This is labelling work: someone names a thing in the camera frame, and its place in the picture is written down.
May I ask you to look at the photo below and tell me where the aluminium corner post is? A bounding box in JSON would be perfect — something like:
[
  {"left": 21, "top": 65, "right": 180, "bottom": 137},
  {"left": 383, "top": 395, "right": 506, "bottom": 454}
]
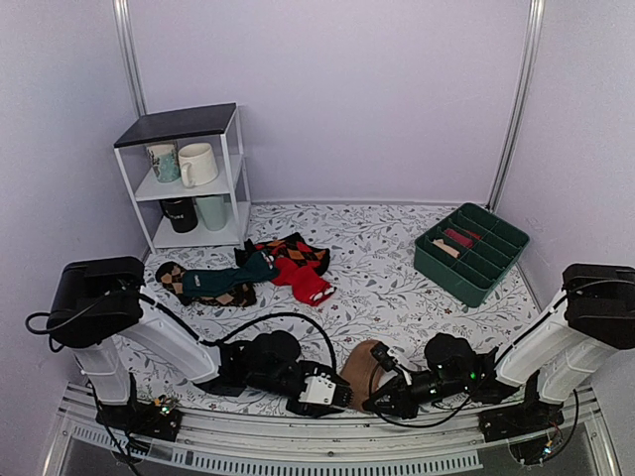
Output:
[
  {"left": 486, "top": 0, "right": 546, "bottom": 212},
  {"left": 112, "top": 0, "right": 147, "bottom": 117}
]

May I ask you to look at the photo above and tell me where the black mug white text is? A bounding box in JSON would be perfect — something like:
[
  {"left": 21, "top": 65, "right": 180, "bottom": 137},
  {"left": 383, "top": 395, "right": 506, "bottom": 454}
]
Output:
[{"left": 160, "top": 197, "right": 198, "bottom": 234}]

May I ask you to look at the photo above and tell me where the red sock white trim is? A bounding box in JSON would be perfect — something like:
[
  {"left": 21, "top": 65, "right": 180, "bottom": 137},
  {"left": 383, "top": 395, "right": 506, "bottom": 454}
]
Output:
[{"left": 272, "top": 257, "right": 336, "bottom": 306}]

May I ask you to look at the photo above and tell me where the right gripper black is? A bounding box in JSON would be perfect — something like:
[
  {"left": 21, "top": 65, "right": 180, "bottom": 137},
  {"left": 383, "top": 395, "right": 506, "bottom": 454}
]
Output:
[{"left": 364, "top": 372, "right": 470, "bottom": 421}]

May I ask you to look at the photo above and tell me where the right aluminium corner post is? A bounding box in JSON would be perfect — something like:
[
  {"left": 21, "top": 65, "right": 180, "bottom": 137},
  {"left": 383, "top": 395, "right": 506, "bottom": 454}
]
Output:
[{"left": 486, "top": 0, "right": 546, "bottom": 212}]

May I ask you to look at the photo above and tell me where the floral patterned table mat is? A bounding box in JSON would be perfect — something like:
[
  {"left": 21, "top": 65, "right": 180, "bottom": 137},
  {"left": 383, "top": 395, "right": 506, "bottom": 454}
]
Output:
[{"left": 101, "top": 201, "right": 562, "bottom": 417}]

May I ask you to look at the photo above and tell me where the rolled beige sock in box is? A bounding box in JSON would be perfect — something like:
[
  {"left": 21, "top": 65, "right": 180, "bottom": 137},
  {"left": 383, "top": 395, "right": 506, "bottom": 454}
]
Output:
[{"left": 433, "top": 239, "right": 460, "bottom": 259}]

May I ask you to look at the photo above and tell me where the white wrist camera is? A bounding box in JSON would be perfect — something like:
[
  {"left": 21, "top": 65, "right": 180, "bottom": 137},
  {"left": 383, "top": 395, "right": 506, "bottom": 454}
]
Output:
[
  {"left": 298, "top": 376, "right": 336, "bottom": 406},
  {"left": 370, "top": 342, "right": 412, "bottom": 385}
]

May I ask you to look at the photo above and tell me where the argyle brown orange sock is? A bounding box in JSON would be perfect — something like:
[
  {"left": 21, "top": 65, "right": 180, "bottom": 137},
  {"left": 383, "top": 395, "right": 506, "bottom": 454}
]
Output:
[{"left": 255, "top": 232, "right": 330, "bottom": 276}]

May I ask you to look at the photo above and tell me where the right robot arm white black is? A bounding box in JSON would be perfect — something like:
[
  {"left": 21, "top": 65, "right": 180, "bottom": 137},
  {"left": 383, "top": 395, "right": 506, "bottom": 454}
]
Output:
[{"left": 363, "top": 264, "right": 634, "bottom": 432}]

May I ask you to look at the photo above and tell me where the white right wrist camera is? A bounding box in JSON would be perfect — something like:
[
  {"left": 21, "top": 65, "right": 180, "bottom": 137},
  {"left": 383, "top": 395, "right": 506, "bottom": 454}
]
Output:
[{"left": 370, "top": 342, "right": 412, "bottom": 385}]

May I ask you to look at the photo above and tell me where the cream ceramic mug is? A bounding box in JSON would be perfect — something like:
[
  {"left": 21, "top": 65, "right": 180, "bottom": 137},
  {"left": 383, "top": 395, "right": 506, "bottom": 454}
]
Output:
[{"left": 178, "top": 143, "right": 218, "bottom": 188}]

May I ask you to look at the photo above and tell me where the tan ribbed sock brown cuff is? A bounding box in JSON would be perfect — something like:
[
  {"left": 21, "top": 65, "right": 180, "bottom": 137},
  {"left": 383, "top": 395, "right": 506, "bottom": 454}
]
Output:
[{"left": 339, "top": 340, "right": 385, "bottom": 413}]

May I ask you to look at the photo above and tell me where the left aluminium corner post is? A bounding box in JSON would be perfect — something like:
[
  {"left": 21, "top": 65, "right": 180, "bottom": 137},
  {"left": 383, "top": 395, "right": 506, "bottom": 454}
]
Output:
[{"left": 112, "top": 0, "right": 147, "bottom": 117}]

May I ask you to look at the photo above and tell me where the aluminium front rail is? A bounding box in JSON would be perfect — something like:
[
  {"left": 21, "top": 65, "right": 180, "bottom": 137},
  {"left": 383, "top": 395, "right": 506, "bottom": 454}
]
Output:
[{"left": 42, "top": 384, "right": 621, "bottom": 476}]

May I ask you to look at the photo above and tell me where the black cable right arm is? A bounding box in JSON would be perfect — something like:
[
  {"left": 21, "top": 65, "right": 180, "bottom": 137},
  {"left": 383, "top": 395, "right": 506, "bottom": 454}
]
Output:
[{"left": 369, "top": 356, "right": 480, "bottom": 428}]

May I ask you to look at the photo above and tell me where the pale green mug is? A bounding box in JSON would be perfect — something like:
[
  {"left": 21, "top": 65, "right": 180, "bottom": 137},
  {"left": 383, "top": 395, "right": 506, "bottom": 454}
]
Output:
[{"left": 195, "top": 195, "right": 227, "bottom": 231}]

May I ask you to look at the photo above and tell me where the black cable left base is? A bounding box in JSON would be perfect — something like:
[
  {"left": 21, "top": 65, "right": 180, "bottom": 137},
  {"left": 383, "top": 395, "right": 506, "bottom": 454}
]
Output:
[{"left": 88, "top": 391, "right": 150, "bottom": 476}]

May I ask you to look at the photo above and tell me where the teal patterned mug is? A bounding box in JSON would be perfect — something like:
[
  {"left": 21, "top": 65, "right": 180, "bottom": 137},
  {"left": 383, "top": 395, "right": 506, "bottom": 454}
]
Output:
[{"left": 146, "top": 142, "right": 181, "bottom": 183}]

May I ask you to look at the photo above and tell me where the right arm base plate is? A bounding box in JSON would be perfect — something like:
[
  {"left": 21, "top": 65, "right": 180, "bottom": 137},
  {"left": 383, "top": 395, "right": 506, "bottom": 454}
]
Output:
[{"left": 478, "top": 375, "right": 565, "bottom": 466}]

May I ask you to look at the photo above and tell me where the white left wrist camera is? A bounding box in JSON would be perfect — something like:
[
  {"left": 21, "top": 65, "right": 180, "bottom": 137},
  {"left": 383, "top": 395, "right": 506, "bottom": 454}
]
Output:
[{"left": 298, "top": 376, "right": 336, "bottom": 406}]

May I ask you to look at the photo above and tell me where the dark teal sock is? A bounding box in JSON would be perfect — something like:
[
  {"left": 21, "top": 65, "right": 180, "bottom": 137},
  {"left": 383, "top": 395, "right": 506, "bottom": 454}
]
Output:
[{"left": 186, "top": 252, "right": 279, "bottom": 296}]

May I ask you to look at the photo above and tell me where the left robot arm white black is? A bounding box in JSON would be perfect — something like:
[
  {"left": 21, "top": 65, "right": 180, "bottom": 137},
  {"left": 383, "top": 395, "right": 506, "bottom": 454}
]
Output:
[{"left": 25, "top": 257, "right": 363, "bottom": 430}]

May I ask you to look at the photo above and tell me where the green divided storage box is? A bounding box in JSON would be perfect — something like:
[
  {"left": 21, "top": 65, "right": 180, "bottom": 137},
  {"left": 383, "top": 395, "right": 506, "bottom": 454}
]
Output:
[{"left": 414, "top": 202, "right": 530, "bottom": 308}]

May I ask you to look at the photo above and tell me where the white metal shelf black top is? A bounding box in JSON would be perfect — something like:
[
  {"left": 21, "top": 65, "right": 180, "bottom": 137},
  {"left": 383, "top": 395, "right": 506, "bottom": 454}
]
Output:
[{"left": 113, "top": 103, "right": 251, "bottom": 253}]

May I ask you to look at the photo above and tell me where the black sock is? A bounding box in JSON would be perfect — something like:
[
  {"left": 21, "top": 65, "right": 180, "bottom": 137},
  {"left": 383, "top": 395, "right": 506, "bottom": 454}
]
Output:
[{"left": 234, "top": 239, "right": 258, "bottom": 268}]

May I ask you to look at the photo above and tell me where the argyle sock brown beige left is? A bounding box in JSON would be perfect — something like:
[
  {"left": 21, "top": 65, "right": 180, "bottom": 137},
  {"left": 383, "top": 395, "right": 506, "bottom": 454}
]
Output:
[{"left": 155, "top": 262, "right": 257, "bottom": 308}]

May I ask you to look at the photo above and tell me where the rolled red sock in box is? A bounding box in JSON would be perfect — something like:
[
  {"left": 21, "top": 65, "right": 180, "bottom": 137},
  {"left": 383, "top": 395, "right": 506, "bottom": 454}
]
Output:
[{"left": 444, "top": 228, "right": 481, "bottom": 249}]

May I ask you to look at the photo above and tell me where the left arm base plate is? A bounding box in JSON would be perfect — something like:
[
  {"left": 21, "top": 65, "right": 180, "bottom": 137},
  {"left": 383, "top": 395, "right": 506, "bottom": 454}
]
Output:
[{"left": 93, "top": 374, "right": 183, "bottom": 442}]

